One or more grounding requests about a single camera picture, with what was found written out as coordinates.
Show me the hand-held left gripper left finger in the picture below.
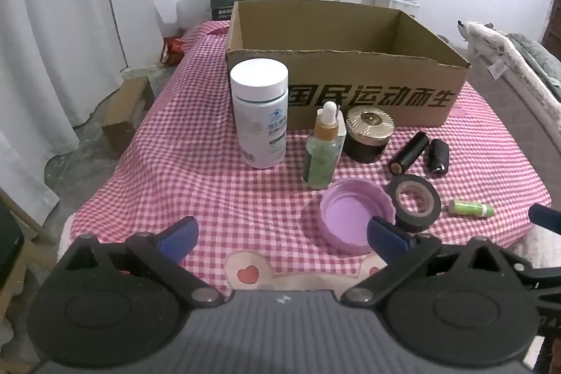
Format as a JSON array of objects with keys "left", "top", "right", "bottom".
[{"left": 55, "top": 216, "right": 225, "bottom": 310}]

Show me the pink checkered tablecloth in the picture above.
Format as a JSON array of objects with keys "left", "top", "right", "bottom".
[{"left": 66, "top": 19, "right": 553, "bottom": 296}]

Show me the white water dispenser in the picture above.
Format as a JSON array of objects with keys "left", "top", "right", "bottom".
[{"left": 372, "top": 0, "right": 421, "bottom": 20}]

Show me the black cylinder tube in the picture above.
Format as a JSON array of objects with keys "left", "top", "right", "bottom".
[{"left": 388, "top": 131, "right": 430, "bottom": 177}]

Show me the white plush blanket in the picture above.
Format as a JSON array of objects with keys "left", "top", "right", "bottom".
[{"left": 458, "top": 21, "right": 561, "bottom": 138}]

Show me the black tape roll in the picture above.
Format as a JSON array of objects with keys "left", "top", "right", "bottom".
[{"left": 385, "top": 175, "right": 442, "bottom": 233}]

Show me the grey cushion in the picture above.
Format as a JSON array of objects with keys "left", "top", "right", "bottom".
[{"left": 506, "top": 33, "right": 561, "bottom": 94}]

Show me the red snack packet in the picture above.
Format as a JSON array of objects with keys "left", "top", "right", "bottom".
[{"left": 160, "top": 36, "right": 187, "bottom": 66}]

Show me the white pill bottle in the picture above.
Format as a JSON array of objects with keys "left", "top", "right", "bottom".
[{"left": 230, "top": 59, "right": 290, "bottom": 170}]

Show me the brown cardboard box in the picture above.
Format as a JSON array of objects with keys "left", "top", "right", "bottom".
[{"left": 225, "top": 0, "right": 472, "bottom": 131}]

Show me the small cardboard box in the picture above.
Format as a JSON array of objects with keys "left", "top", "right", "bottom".
[{"left": 102, "top": 76, "right": 156, "bottom": 156}]

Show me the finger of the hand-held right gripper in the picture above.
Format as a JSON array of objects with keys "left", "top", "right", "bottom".
[
  {"left": 528, "top": 203, "right": 561, "bottom": 235},
  {"left": 528, "top": 262, "right": 561, "bottom": 301}
]

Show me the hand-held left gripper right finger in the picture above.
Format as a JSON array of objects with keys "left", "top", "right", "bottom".
[{"left": 341, "top": 216, "right": 534, "bottom": 308}]

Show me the pink plastic bowl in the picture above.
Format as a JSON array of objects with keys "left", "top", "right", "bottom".
[{"left": 319, "top": 178, "right": 397, "bottom": 256}]

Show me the white plastic bag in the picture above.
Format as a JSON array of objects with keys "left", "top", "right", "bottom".
[{"left": 175, "top": 0, "right": 211, "bottom": 28}]

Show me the green lip balm tube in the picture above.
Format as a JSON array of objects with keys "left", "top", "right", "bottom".
[{"left": 448, "top": 199, "right": 496, "bottom": 219}]

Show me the white curtain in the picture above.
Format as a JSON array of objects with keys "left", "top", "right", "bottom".
[{"left": 0, "top": 0, "right": 176, "bottom": 199}]

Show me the green dropper bottle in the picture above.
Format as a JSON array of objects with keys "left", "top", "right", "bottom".
[{"left": 303, "top": 102, "right": 345, "bottom": 191}]

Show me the dark jar with gold lid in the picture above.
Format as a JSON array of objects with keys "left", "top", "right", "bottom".
[{"left": 343, "top": 106, "right": 396, "bottom": 164}]

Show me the wooden frame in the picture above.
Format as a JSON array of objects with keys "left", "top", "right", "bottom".
[{"left": 0, "top": 186, "right": 57, "bottom": 245}]

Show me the pink heart printed blanket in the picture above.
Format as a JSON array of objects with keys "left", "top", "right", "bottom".
[{"left": 223, "top": 249, "right": 388, "bottom": 292}]

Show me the brown wooden door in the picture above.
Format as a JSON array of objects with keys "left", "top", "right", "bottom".
[{"left": 541, "top": 0, "right": 561, "bottom": 55}]

